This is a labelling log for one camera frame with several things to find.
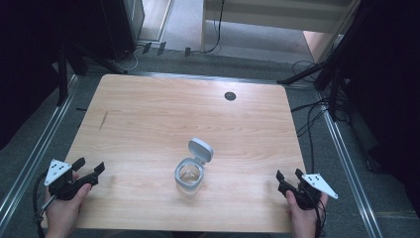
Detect person's right hand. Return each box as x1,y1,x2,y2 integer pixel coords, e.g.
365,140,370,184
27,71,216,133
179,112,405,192
285,189,329,238

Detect dark cabinet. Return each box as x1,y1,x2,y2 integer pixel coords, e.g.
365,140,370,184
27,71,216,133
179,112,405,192
73,0,147,61

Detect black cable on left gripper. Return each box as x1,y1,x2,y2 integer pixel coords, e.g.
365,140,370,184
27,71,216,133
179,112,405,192
32,170,56,238

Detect black floor cables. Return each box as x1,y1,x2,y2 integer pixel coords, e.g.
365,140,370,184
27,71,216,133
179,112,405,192
290,59,351,175

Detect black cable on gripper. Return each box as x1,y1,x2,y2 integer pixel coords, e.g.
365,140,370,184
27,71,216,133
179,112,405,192
306,187,328,238
32,170,56,238

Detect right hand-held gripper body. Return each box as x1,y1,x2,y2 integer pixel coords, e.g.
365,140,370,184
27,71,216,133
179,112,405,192
277,174,339,211

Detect clear jar with grey lid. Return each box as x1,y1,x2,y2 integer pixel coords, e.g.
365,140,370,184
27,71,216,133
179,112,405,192
173,137,214,194

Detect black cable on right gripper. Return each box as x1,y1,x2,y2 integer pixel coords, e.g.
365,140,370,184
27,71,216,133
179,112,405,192
306,187,328,238

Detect aluminium floor rail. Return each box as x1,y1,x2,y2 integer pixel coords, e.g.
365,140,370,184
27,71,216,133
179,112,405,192
0,74,79,222
315,88,384,238

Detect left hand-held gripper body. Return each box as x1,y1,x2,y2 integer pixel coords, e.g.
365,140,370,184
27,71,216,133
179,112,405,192
44,159,100,201

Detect person's left hand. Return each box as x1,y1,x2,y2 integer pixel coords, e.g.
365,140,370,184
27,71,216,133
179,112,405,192
44,171,93,238

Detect white floor cable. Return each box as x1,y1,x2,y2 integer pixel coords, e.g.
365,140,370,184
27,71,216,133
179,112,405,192
112,46,147,72

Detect black tripod stand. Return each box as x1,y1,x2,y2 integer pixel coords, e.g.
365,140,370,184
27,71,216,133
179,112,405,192
55,39,128,107
276,9,365,122

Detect black hanging cable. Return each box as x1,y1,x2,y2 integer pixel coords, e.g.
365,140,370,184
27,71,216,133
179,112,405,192
191,0,226,56

